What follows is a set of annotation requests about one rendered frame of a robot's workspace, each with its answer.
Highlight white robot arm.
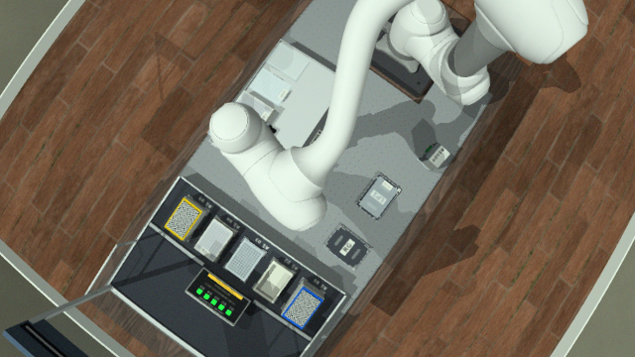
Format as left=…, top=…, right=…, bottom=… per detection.
left=209, top=0, right=588, bottom=231

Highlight white ready button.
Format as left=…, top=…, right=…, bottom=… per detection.
left=417, top=142, right=449, bottom=171

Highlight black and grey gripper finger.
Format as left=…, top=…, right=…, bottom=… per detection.
left=266, top=122, right=277, bottom=134

